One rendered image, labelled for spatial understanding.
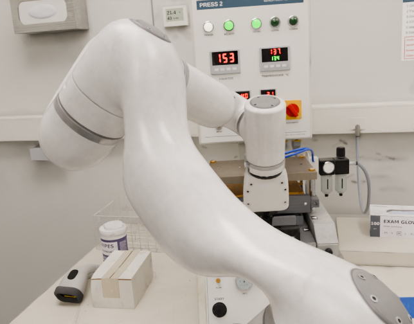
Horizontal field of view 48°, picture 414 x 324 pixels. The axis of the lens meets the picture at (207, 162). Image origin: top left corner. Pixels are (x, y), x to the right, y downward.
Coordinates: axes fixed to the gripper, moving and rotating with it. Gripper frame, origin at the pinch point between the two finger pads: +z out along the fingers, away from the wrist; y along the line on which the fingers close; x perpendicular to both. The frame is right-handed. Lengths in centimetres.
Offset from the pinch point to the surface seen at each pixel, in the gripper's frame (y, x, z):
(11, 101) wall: -97, 90, 5
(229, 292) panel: -9.4, -11.6, 10.8
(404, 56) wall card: 52, 64, -13
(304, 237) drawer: 8.9, -2.4, 3.5
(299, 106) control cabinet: 13.0, 34.1, -12.8
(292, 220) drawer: 6.8, 2.3, 1.9
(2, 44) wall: -97, 98, -17
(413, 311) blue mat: 35.8, -7.9, 24.9
